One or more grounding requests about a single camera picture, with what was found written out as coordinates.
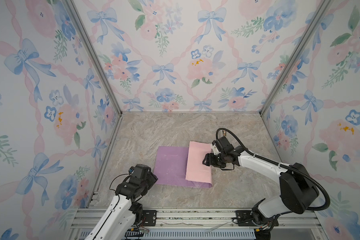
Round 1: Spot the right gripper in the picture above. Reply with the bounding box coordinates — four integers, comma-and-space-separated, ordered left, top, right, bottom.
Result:
201, 153, 227, 168

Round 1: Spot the purple wrapping paper sheet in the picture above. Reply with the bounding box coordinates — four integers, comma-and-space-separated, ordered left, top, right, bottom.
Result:
154, 142, 213, 189

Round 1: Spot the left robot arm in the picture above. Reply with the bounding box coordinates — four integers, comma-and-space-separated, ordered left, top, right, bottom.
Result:
86, 164, 158, 240

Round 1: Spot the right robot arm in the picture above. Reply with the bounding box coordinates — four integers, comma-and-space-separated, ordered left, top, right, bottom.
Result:
203, 147, 320, 227

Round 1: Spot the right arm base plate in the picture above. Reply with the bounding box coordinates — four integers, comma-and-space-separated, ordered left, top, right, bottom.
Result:
232, 210, 279, 228

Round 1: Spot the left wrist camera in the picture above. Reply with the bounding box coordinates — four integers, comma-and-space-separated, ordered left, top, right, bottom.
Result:
129, 167, 136, 177

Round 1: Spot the black corrugated cable conduit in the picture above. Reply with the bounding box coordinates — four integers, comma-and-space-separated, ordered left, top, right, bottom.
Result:
215, 127, 331, 212

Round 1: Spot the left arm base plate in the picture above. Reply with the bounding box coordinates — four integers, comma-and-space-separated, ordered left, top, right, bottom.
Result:
127, 210, 158, 227

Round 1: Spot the white slotted cable duct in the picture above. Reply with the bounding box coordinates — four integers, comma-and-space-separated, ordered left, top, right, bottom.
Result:
86, 229, 257, 240

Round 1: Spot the aluminium front rail frame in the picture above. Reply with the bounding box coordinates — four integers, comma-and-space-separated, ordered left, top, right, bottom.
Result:
65, 206, 328, 240

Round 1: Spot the left aluminium corner post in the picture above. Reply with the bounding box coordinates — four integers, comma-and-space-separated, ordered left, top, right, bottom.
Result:
62, 0, 122, 117

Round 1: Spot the aluminium corner post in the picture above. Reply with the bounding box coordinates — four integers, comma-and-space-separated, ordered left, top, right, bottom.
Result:
62, 0, 122, 117
259, 0, 333, 117

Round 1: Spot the right aluminium corner post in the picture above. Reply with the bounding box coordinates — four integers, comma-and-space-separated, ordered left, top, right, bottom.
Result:
259, 0, 333, 117

